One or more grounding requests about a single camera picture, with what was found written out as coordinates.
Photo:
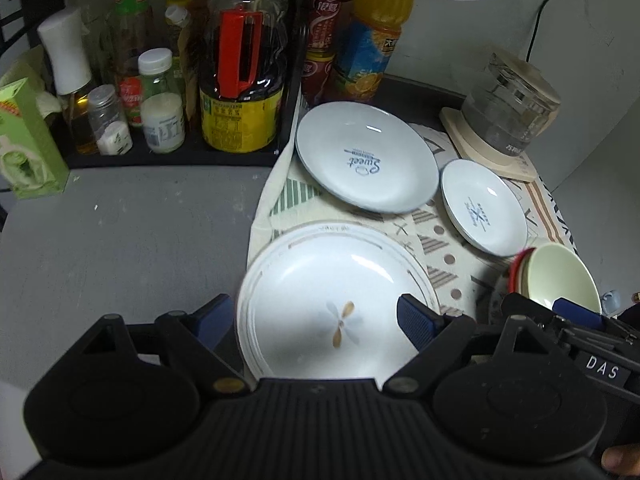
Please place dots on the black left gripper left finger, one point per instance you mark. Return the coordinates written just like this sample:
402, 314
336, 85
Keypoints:
188, 342

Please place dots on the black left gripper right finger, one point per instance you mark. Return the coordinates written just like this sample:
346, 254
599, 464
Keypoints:
438, 339

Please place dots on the red bowl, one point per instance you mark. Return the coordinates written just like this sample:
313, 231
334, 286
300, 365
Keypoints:
516, 280

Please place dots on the pale green bowl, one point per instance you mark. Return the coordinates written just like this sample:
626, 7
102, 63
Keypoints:
553, 272

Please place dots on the white plate with flower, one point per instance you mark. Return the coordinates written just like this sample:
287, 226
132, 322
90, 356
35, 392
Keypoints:
320, 302

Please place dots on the white plate Bakery print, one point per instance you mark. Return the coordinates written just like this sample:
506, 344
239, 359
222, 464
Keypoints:
483, 209

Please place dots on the white plate Sweet print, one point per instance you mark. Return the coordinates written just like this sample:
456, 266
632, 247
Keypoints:
367, 157

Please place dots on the large white bowl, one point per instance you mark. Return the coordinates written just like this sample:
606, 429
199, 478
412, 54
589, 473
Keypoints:
495, 314

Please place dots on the person's right hand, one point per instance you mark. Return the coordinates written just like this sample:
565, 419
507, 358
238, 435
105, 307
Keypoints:
623, 460

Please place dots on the patterned cloth table mat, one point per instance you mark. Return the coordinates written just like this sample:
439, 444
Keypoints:
462, 276

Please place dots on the beige kettle heating base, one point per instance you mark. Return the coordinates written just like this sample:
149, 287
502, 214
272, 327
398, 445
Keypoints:
471, 146

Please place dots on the small clear spice jar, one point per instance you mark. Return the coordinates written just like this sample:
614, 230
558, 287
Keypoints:
108, 121

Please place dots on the white lid milk bottle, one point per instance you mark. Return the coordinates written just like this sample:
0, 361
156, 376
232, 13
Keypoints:
161, 108

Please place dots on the large dark oil bottle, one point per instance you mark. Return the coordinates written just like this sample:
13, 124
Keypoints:
241, 75

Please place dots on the glass kettle with beige lid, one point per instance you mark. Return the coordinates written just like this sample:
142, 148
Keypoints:
512, 105

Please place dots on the green tissue box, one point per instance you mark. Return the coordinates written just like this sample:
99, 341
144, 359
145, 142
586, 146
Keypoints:
30, 160

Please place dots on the red drink can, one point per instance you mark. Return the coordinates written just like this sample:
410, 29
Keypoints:
324, 18
316, 69

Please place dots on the green label sauce bottle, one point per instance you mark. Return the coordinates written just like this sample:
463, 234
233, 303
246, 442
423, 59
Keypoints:
132, 33

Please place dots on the white capped spray bottle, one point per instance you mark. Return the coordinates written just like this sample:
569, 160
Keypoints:
61, 36

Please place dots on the orange juice bottle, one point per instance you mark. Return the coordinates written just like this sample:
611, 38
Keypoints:
368, 44

